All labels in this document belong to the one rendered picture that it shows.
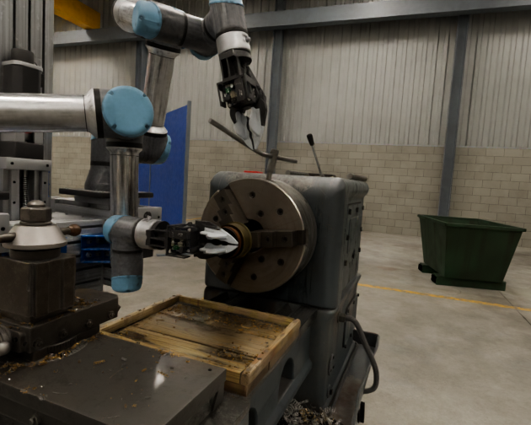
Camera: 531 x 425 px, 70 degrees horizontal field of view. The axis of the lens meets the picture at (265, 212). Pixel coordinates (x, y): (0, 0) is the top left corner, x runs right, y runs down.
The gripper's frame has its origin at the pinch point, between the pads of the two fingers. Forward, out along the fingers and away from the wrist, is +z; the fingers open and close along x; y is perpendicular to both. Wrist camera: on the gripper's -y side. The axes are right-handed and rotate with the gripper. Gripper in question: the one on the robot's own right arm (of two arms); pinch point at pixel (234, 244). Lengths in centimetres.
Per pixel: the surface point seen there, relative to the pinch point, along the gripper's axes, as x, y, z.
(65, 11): 492, -769, -1036
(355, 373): -54, -62, 21
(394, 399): -109, -151, 32
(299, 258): -4.4, -15.2, 11.1
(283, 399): -37.5, -6.6, 12.3
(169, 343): -19.7, 14.4, -6.1
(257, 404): -30.3, 9.0, 12.0
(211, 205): 7.1, -14.7, -15.5
